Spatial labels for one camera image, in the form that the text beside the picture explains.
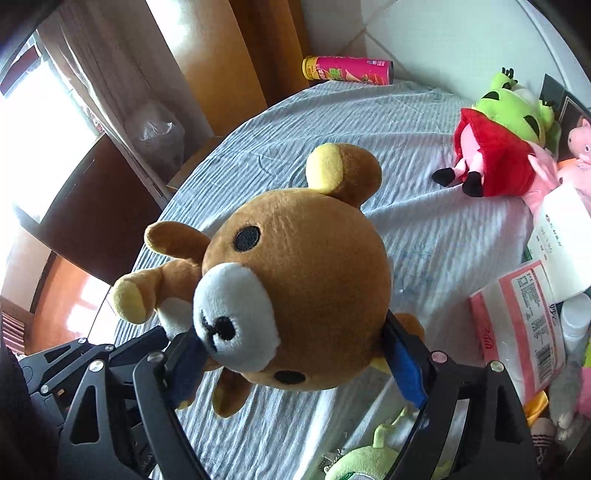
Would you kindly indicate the cardboard box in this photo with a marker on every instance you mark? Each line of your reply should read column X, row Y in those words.
column 194, row 161

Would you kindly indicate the grey plush toy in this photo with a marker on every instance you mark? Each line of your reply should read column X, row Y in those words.
column 563, row 397

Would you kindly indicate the brown bear plush toy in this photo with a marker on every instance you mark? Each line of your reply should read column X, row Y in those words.
column 300, row 277

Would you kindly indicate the light green frog plush toy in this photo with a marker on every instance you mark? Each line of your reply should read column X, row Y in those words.
column 503, row 104

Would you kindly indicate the pink white tissue pack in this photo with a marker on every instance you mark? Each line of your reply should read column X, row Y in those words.
column 517, row 323

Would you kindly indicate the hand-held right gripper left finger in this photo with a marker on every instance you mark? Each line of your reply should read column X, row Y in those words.
column 184, row 369

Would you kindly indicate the white plastic bottle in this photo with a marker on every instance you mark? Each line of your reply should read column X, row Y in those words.
column 577, row 323

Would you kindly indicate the pink chips can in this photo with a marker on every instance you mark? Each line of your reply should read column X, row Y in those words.
column 346, row 70

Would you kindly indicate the small green frog plush toy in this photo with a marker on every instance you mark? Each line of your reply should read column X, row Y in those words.
column 364, row 464

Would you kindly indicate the black rectangular box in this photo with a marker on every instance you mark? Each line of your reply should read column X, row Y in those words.
column 572, row 106

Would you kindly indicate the pink pig plush toy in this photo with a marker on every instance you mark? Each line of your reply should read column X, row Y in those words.
column 579, row 138

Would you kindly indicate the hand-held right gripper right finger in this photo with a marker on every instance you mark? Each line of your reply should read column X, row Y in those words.
column 408, row 369

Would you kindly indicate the clear plastic bag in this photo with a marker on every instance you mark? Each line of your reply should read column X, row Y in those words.
column 154, row 134

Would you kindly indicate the beige curtain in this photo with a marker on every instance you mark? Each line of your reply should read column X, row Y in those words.
column 101, row 55

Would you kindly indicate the red dress pink plush toy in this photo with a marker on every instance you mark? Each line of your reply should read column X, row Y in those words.
column 498, row 157

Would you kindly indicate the white printed carton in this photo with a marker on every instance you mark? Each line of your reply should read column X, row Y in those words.
column 558, row 244

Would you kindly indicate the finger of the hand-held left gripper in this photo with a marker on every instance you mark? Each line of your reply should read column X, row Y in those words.
column 60, row 353
column 138, row 344

